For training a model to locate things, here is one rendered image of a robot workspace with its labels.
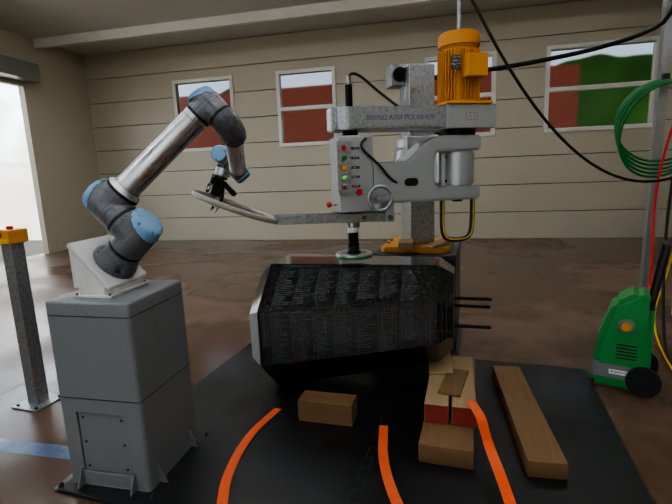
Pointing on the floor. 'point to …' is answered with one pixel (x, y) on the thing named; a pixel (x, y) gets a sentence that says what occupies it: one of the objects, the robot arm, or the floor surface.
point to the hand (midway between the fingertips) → (214, 209)
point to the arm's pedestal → (124, 384)
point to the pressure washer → (630, 338)
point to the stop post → (25, 320)
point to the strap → (380, 458)
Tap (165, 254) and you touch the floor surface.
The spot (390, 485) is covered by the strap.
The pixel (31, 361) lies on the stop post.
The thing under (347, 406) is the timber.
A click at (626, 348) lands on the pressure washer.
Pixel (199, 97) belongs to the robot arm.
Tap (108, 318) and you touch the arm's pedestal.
